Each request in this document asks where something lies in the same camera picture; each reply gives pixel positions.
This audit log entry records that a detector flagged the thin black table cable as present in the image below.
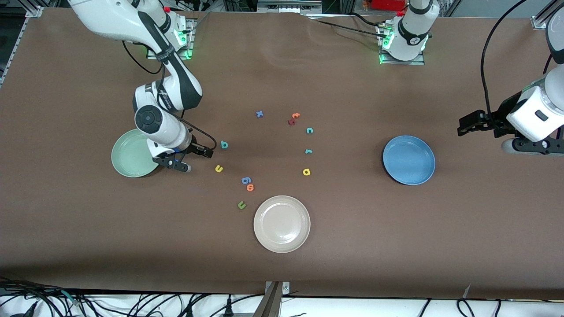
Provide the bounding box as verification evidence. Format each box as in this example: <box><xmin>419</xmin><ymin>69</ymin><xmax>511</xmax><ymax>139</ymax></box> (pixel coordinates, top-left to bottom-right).
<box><xmin>308</xmin><ymin>17</ymin><xmax>388</xmax><ymax>40</ymax></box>

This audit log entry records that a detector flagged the red box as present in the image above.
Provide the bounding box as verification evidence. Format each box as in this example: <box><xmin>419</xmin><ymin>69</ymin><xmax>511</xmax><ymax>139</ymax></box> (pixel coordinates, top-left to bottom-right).
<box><xmin>372</xmin><ymin>0</ymin><xmax>406</xmax><ymax>11</ymax></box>

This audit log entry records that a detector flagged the thick black cable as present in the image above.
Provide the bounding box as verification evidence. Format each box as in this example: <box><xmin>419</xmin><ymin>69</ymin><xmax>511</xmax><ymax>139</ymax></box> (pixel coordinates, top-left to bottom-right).
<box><xmin>0</xmin><ymin>275</ymin><xmax>67</xmax><ymax>301</ymax></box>

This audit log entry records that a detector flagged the beige plate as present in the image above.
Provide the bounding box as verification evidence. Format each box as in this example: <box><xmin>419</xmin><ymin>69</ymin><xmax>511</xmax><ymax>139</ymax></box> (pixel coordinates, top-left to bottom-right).
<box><xmin>253</xmin><ymin>195</ymin><xmax>311</xmax><ymax>254</ymax></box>

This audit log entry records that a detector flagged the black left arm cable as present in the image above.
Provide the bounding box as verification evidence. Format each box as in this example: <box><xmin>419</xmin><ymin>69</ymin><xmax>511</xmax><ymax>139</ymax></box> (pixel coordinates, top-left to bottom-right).
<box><xmin>480</xmin><ymin>0</ymin><xmax>529</xmax><ymax>128</ymax></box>

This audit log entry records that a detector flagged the aluminium profile post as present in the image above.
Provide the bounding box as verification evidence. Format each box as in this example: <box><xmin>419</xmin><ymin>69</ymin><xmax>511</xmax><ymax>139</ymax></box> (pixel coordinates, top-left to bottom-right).
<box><xmin>253</xmin><ymin>282</ymin><xmax>282</xmax><ymax>317</ymax></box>

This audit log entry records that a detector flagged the green plate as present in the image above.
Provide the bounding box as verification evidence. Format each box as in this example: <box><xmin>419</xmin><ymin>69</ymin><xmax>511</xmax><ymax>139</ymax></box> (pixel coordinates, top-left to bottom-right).
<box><xmin>111</xmin><ymin>128</ymin><xmax>165</xmax><ymax>178</ymax></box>

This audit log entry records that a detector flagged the small metal bracket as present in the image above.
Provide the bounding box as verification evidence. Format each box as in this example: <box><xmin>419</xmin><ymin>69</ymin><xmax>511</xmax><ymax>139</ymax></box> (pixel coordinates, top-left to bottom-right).
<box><xmin>265</xmin><ymin>281</ymin><xmax>290</xmax><ymax>296</ymax></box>

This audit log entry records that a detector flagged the grey device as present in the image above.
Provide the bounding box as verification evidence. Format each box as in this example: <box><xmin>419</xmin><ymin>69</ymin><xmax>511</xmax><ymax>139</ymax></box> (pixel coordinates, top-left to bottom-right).
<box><xmin>257</xmin><ymin>0</ymin><xmax>323</xmax><ymax>14</ymax></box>

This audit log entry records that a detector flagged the blue plate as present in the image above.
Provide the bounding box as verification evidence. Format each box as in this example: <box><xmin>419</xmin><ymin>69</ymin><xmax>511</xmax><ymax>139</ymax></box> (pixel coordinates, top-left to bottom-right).
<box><xmin>382</xmin><ymin>135</ymin><xmax>436</xmax><ymax>186</ymax></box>

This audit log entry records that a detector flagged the aluminium frame corner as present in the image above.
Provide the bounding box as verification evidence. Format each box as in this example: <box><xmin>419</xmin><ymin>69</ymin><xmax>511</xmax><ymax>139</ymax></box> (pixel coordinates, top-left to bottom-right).
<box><xmin>531</xmin><ymin>0</ymin><xmax>564</xmax><ymax>30</ymax></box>

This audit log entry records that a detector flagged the looped black cable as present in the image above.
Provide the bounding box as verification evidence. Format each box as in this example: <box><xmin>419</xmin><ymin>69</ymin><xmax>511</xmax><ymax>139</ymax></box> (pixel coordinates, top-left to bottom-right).
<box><xmin>456</xmin><ymin>299</ymin><xmax>476</xmax><ymax>317</ymax></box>

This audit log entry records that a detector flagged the aluminium table edge rail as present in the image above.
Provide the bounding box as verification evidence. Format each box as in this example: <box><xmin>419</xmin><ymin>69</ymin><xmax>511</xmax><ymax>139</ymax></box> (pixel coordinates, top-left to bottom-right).
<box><xmin>0</xmin><ymin>7</ymin><xmax>43</xmax><ymax>86</ymax></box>

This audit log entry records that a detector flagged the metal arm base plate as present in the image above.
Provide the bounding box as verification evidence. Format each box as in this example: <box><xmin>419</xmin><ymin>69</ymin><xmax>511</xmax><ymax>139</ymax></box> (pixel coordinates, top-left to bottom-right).
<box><xmin>379</xmin><ymin>24</ymin><xmax>426</xmax><ymax>66</ymax></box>
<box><xmin>146</xmin><ymin>18</ymin><xmax>195</xmax><ymax>60</ymax></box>

